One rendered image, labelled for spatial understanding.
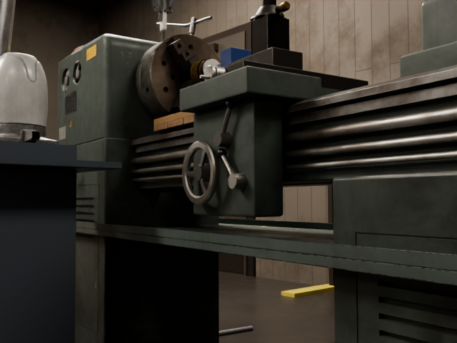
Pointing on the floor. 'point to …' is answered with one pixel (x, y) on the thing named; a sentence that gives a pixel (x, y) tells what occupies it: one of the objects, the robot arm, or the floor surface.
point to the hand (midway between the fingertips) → (163, 22)
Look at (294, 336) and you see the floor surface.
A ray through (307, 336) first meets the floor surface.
